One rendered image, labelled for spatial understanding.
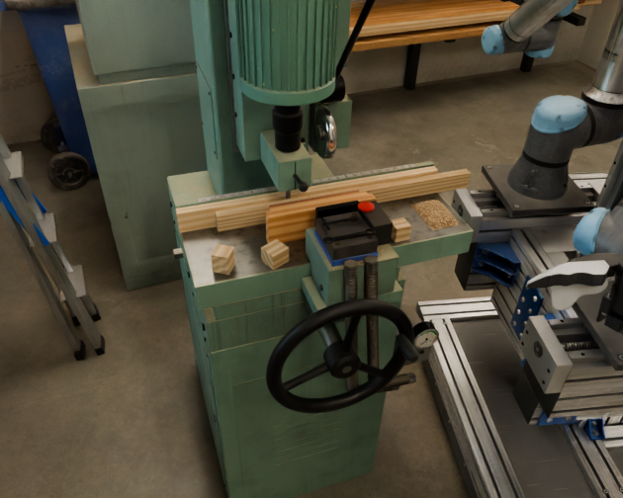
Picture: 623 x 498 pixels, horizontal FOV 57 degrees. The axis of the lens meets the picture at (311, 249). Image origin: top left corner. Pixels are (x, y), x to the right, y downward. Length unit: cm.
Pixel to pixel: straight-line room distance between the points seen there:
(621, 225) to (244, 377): 81
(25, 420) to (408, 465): 125
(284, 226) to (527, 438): 100
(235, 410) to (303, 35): 85
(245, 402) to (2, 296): 148
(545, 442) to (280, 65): 129
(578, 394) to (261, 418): 71
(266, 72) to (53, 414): 147
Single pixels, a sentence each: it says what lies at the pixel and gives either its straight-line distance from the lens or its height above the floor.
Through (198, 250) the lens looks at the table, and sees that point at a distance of 117.
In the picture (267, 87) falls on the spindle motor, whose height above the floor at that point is 123.
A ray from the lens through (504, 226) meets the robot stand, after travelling 161.
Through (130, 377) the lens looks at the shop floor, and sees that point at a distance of 216.
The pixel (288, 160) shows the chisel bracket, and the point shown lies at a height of 107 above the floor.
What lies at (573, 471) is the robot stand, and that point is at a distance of 180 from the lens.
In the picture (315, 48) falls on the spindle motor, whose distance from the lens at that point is 100.
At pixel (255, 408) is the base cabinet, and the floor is 48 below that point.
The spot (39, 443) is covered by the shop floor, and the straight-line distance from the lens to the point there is 209.
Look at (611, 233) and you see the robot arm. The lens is 92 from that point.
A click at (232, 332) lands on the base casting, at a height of 76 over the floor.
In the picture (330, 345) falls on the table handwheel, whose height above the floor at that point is 84.
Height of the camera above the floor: 163
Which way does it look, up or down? 39 degrees down
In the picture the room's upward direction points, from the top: 2 degrees clockwise
